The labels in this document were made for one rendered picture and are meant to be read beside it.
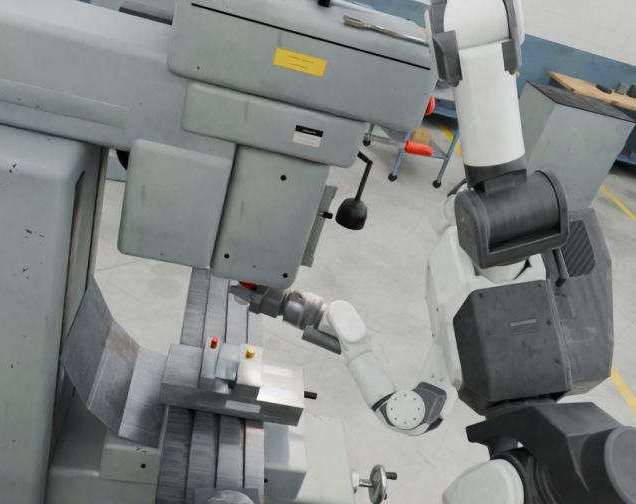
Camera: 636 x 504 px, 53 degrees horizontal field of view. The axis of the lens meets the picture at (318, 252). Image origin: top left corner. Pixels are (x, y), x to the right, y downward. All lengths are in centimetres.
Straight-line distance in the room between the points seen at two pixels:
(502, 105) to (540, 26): 765
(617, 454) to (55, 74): 105
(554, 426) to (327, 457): 99
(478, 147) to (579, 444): 45
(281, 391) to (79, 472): 53
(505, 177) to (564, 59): 784
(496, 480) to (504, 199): 44
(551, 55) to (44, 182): 794
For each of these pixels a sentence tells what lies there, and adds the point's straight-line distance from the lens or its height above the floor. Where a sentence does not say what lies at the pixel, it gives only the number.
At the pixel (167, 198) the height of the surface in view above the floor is 149.
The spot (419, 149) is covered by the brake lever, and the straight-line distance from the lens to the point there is 124.
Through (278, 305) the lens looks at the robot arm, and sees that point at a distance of 143.
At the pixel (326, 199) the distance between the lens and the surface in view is 136.
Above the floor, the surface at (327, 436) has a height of 73.
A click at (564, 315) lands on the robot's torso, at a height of 160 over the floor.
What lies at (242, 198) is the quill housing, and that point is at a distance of 126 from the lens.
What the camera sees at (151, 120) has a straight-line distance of 120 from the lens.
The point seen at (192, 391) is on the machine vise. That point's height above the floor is 99.
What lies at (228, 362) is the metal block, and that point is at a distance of 156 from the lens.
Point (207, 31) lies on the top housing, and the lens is 112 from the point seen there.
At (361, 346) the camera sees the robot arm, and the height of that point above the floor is 126.
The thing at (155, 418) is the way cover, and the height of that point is 86.
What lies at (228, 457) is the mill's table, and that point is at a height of 93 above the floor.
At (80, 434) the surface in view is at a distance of 181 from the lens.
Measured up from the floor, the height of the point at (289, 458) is 85.
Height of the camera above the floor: 208
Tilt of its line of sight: 29 degrees down
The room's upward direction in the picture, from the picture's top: 18 degrees clockwise
